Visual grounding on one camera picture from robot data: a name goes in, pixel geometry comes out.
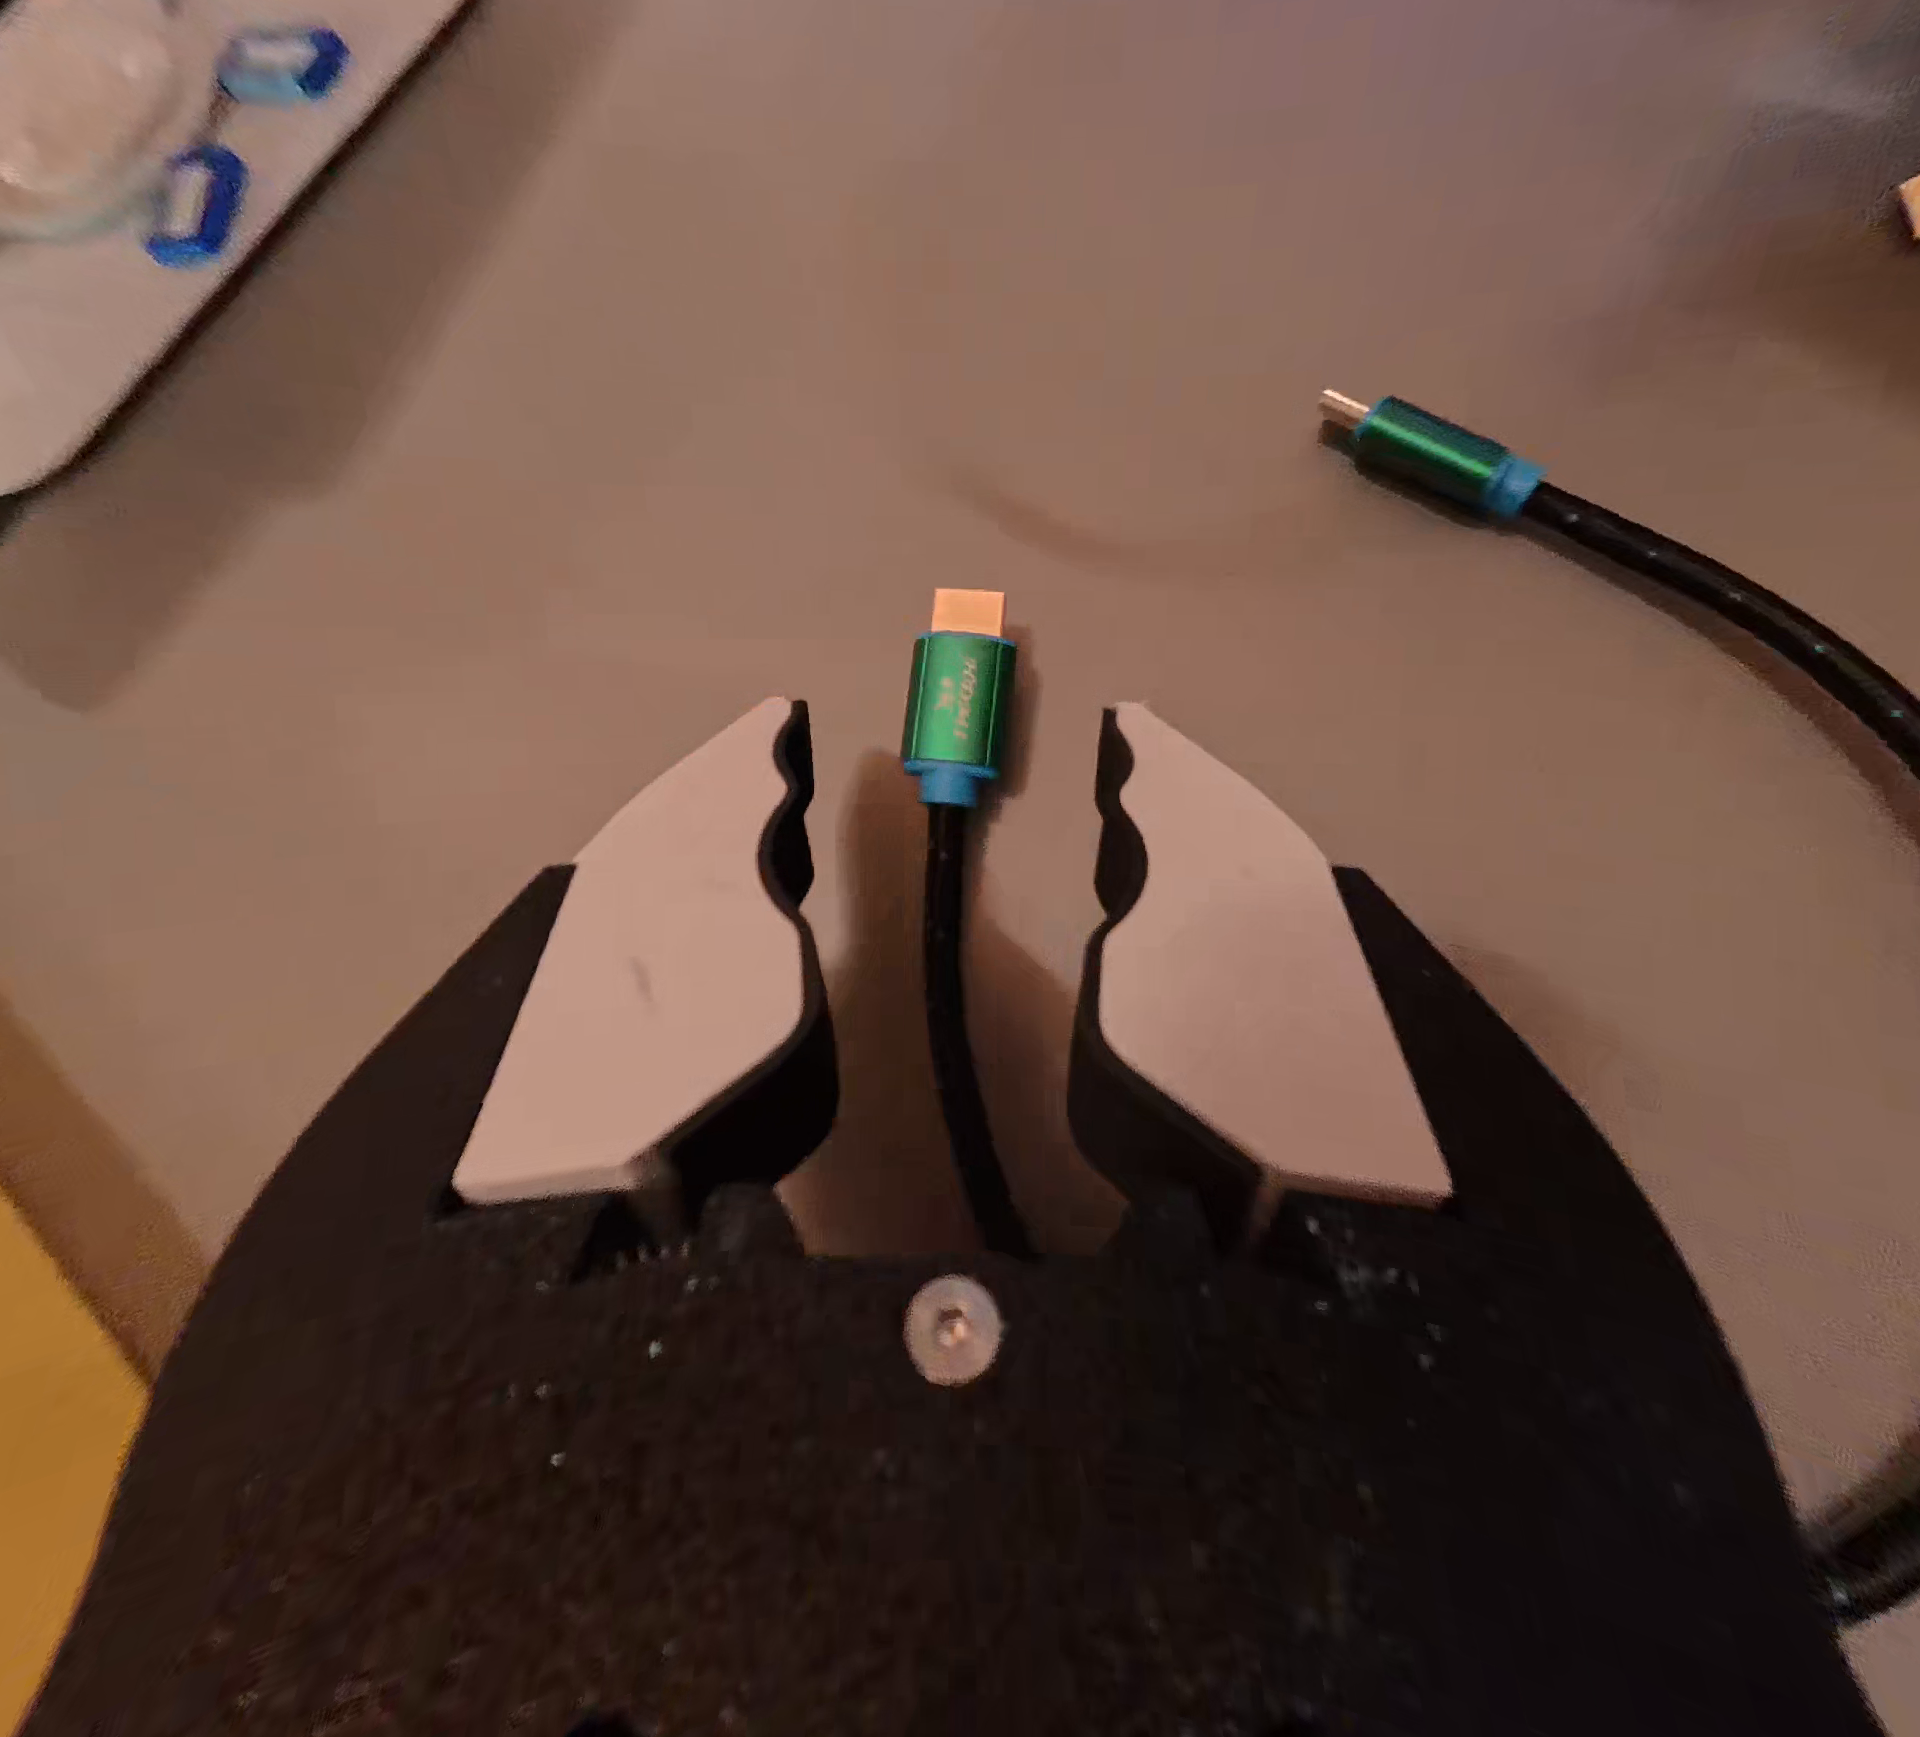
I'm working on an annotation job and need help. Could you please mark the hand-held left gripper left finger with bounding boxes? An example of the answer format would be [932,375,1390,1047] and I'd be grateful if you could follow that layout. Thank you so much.
[450,694,841,1204]

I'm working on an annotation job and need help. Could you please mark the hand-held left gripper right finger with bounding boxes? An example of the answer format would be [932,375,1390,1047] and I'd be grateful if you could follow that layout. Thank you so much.
[1064,701,1452,1244]

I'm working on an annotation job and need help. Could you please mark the black braided cable green plugs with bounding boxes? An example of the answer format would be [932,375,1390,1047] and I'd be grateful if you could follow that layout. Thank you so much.
[897,384,1920,1626]

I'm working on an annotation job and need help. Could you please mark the yellow plastic bin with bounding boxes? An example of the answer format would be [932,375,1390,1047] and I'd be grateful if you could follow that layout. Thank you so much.
[0,1187,150,1731]

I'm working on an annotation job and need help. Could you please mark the blue plastic clip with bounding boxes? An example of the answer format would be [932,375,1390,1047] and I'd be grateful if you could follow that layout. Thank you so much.
[217,24,353,107]
[144,140,251,273]

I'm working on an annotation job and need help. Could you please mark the clear round disc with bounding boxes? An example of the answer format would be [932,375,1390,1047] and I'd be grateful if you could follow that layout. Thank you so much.
[0,0,204,243]

